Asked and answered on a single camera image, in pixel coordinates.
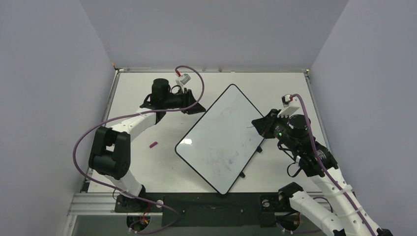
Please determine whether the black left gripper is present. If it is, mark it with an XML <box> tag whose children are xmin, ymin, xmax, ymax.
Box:
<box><xmin>163</xmin><ymin>88</ymin><xmax>206</xmax><ymax>115</ymax></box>

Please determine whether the black framed whiteboard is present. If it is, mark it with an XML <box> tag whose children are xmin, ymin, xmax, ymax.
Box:
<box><xmin>175</xmin><ymin>84</ymin><xmax>264</xmax><ymax>195</ymax></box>

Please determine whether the magenta marker cap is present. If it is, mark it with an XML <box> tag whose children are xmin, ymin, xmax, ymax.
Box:
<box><xmin>149</xmin><ymin>142</ymin><xmax>158</xmax><ymax>148</ymax></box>

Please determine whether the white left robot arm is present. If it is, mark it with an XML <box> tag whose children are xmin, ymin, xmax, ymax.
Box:
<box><xmin>89</xmin><ymin>74</ymin><xmax>206</xmax><ymax>211</ymax></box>

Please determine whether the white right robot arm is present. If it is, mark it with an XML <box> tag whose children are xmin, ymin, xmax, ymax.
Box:
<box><xmin>251</xmin><ymin>109</ymin><xmax>392</xmax><ymax>236</ymax></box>

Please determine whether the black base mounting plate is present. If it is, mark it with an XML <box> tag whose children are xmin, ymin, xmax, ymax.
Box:
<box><xmin>114</xmin><ymin>192</ymin><xmax>301</xmax><ymax>230</ymax></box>

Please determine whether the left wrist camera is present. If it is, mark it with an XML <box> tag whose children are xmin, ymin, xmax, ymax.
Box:
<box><xmin>176</xmin><ymin>74</ymin><xmax>191</xmax><ymax>88</ymax></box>

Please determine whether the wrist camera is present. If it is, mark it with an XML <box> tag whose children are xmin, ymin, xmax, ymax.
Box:
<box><xmin>176</xmin><ymin>74</ymin><xmax>191</xmax><ymax>88</ymax></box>
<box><xmin>277</xmin><ymin>94</ymin><xmax>300</xmax><ymax>118</ymax></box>

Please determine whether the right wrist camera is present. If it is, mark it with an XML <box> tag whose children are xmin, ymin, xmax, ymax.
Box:
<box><xmin>277</xmin><ymin>94</ymin><xmax>300</xmax><ymax>118</ymax></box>

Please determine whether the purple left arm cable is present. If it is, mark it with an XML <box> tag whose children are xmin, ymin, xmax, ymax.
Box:
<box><xmin>72</xmin><ymin>65</ymin><xmax>206</xmax><ymax>236</ymax></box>

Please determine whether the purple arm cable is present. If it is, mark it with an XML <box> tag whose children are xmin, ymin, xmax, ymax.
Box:
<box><xmin>276</xmin><ymin>93</ymin><xmax>379</xmax><ymax>236</ymax></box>
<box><xmin>72</xmin><ymin>65</ymin><xmax>206</xmax><ymax>236</ymax></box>

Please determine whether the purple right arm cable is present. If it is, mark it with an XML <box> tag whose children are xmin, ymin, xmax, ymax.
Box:
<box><xmin>276</xmin><ymin>93</ymin><xmax>379</xmax><ymax>236</ymax></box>

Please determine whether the aluminium frame rail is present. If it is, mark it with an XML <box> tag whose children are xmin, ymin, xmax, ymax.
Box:
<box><xmin>66</xmin><ymin>192</ymin><xmax>359</xmax><ymax>216</ymax></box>

